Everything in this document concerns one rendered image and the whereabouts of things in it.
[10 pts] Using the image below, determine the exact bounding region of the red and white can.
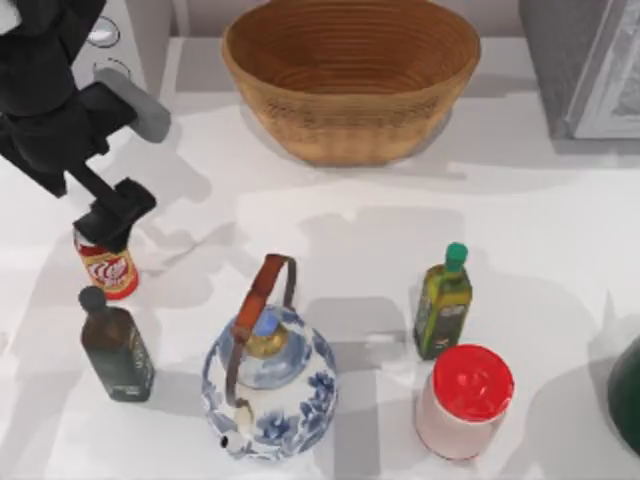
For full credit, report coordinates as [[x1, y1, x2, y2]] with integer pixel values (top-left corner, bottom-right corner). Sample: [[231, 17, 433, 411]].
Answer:
[[73, 223, 140, 302]]

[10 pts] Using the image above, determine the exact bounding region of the dark green round object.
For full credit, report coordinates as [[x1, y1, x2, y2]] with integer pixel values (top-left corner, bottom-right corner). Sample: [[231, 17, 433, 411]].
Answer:
[[606, 333, 640, 445]]

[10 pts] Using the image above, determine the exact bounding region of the blue and white teapot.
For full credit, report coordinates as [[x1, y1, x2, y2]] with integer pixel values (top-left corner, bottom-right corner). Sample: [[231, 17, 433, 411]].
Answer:
[[200, 253, 340, 460]]

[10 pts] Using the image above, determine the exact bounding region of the dark brown bottle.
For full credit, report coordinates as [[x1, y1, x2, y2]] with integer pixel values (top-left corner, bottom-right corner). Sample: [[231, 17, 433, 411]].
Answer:
[[77, 285, 156, 404]]

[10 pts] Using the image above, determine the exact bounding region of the green bottle with green cap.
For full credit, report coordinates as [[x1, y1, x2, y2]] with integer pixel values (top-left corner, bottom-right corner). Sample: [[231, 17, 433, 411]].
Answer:
[[412, 241, 474, 362]]

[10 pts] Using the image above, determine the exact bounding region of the white jar with red lid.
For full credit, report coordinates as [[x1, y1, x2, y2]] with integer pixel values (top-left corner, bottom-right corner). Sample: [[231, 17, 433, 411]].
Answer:
[[414, 343, 516, 461]]

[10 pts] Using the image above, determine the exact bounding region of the pale microwave oven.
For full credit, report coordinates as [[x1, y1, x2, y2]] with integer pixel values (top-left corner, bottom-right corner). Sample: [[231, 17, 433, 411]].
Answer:
[[68, 0, 174, 109]]

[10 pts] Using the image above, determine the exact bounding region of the round silver microwave knob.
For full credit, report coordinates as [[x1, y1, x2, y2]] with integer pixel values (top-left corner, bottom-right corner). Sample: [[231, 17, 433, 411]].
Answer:
[[92, 55, 133, 81], [86, 14, 122, 50]]

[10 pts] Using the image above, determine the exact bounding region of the brown woven basket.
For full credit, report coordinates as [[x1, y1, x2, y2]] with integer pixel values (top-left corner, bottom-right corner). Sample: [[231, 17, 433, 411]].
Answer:
[[221, 0, 483, 168]]

